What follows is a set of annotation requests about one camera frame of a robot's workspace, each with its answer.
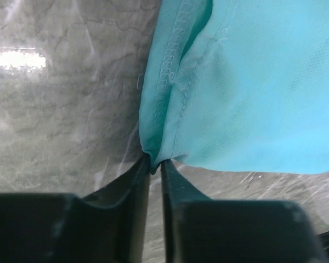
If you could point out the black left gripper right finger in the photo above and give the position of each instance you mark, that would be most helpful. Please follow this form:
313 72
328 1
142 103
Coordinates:
200 229

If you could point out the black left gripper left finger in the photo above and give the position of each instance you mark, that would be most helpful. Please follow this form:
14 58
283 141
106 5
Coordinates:
107 225

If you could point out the turquoise t-shirt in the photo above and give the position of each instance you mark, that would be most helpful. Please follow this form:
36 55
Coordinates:
239 86

